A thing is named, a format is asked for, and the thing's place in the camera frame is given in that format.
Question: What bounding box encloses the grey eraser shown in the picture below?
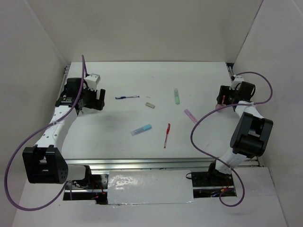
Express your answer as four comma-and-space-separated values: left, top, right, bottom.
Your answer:
145, 102, 155, 109

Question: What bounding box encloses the shiny white cover sheet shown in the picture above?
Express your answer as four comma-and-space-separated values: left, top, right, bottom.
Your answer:
107, 170, 194, 205

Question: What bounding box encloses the blue ballpoint pen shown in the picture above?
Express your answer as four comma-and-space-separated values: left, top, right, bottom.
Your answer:
115, 96, 140, 100

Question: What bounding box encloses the purple highlighter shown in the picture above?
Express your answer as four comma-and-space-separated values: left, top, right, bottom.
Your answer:
184, 109, 198, 124

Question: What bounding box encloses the red ballpoint pen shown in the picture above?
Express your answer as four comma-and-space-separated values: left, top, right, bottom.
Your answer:
163, 123, 171, 148

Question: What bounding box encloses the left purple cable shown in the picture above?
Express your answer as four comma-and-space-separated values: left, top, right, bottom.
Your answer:
4, 55, 89, 211

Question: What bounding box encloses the green highlighter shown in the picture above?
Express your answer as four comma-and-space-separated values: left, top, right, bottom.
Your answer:
174, 88, 180, 105

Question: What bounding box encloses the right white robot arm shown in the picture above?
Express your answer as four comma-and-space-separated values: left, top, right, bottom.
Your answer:
206, 82, 273, 185

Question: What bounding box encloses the blue highlighter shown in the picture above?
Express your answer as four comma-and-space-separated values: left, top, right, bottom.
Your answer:
131, 124, 152, 136

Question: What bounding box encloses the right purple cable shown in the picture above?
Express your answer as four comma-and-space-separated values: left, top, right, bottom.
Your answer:
190, 71, 273, 209

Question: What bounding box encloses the purple cable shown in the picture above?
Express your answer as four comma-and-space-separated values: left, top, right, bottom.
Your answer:
4, 55, 89, 211
190, 71, 273, 209

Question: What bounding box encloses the aluminium rail frame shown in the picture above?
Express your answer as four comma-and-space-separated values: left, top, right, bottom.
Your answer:
62, 61, 265, 171

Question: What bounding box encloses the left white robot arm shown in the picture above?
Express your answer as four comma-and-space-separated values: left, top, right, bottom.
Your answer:
22, 74, 105, 189

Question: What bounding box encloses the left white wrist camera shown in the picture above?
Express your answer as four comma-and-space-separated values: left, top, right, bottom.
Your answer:
84, 73, 101, 91

